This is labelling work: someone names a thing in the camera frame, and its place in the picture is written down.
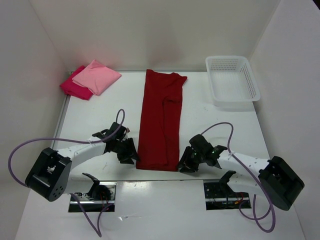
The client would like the dark red t shirt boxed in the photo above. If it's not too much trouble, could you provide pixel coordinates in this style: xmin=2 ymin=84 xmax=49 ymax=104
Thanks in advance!
xmin=136 ymin=69 xmax=188 ymax=172

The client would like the light pink t shirt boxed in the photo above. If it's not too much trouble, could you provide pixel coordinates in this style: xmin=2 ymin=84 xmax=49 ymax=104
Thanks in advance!
xmin=72 ymin=59 xmax=122 ymax=96

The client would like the magenta t shirt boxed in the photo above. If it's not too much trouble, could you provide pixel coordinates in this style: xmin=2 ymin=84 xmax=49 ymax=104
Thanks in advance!
xmin=60 ymin=65 xmax=93 ymax=101

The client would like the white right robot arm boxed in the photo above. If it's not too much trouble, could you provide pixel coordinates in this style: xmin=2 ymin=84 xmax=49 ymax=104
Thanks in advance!
xmin=177 ymin=145 xmax=305 ymax=211

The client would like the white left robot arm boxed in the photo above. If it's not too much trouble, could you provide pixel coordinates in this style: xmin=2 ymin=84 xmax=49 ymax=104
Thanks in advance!
xmin=25 ymin=137 xmax=140 ymax=202

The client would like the white plastic basket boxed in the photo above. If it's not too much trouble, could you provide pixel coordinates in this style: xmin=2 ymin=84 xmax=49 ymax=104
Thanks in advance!
xmin=205 ymin=55 xmax=261 ymax=112

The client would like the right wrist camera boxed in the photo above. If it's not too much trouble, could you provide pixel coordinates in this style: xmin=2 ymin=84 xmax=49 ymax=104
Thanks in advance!
xmin=189 ymin=134 xmax=214 ymax=154

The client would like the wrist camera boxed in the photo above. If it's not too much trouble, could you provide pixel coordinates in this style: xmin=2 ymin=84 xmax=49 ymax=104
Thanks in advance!
xmin=109 ymin=122 xmax=130 ymax=141
xmin=189 ymin=134 xmax=214 ymax=154

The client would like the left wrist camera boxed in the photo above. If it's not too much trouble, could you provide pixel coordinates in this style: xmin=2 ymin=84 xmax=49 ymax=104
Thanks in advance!
xmin=109 ymin=122 xmax=130 ymax=141

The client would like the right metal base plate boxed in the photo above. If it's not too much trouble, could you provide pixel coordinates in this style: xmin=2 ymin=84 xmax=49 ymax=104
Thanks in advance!
xmin=203 ymin=180 xmax=252 ymax=211

